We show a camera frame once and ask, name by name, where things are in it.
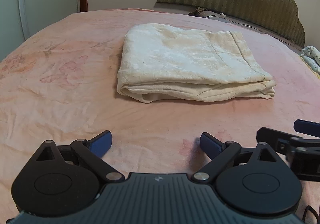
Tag cream white pants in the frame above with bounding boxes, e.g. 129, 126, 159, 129
117, 23, 276, 103

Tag pink bed blanket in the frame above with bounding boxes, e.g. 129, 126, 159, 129
1, 9, 319, 223

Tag patterned white pillow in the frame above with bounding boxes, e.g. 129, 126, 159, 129
300, 46, 320, 77

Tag black cable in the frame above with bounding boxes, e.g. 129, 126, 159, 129
301, 204, 320, 224

